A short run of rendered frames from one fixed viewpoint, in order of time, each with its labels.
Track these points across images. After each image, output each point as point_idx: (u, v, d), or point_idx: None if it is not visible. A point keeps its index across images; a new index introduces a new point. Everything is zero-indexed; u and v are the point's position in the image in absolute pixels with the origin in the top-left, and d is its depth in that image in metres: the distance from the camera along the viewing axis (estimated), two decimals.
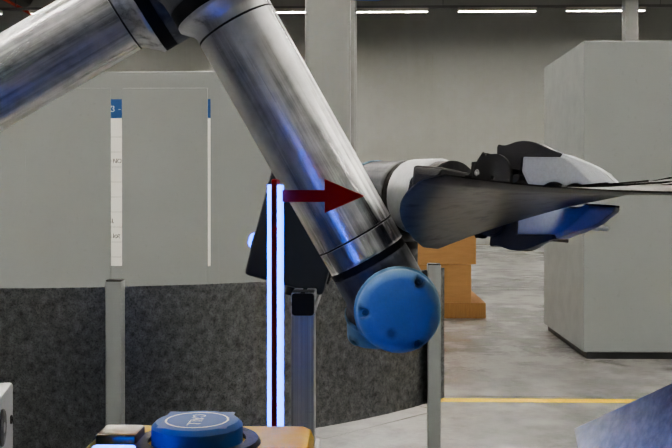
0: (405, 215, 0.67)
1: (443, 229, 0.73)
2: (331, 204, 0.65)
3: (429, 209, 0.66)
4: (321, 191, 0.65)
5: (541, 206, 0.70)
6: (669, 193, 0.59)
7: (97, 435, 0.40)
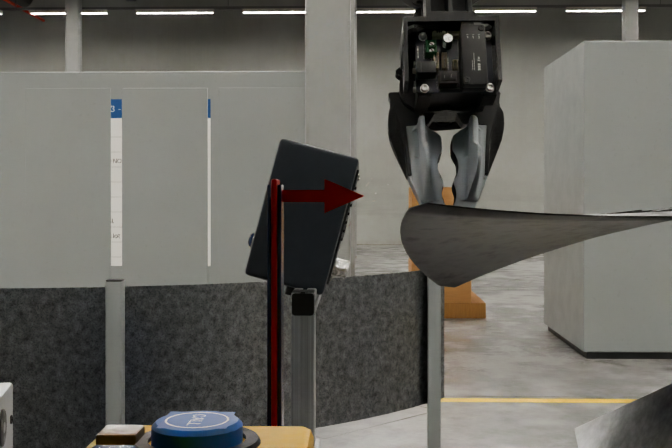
0: (410, 250, 0.71)
1: (454, 266, 0.76)
2: (331, 204, 0.65)
3: (430, 243, 0.69)
4: (321, 191, 0.65)
5: (544, 240, 0.72)
6: (651, 218, 0.61)
7: (97, 435, 0.40)
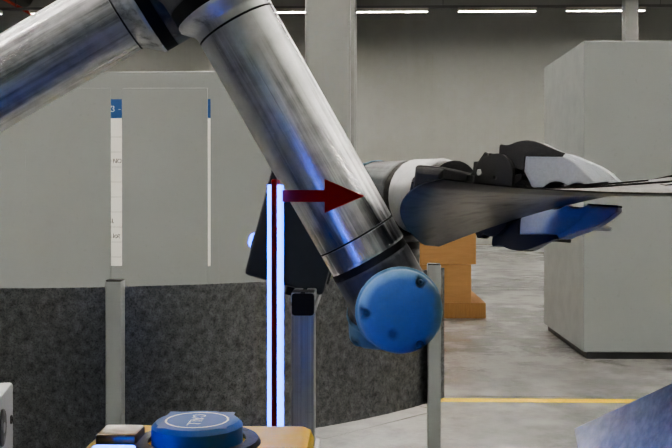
0: None
1: None
2: (331, 204, 0.65)
3: None
4: (321, 191, 0.65)
5: None
6: None
7: (97, 435, 0.40)
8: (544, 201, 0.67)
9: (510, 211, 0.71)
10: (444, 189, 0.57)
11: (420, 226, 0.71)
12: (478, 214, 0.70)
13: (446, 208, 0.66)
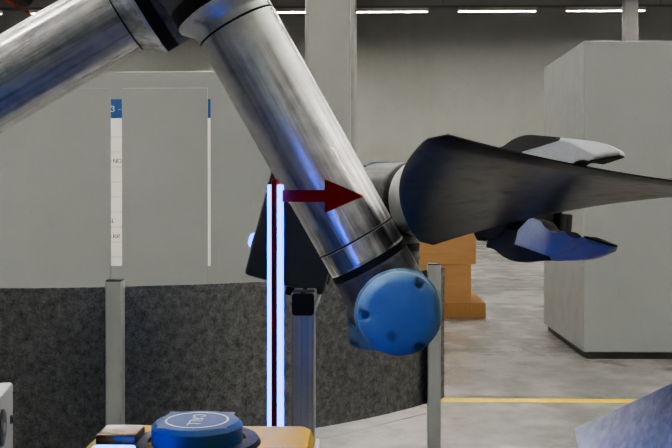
0: None
1: None
2: (331, 204, 0.65)
3: None
4: (321, 191, 0.65)
5: None
6: None
7: (97, 435, 0.40)
8: (543, 193, 0.67)
9: (508, 207, 0.71)
10: (447, 149, 0.57)
11: (417, 212, 0.71)
12: (476, 204, 0.70)
13: (445, 187, 0.66)
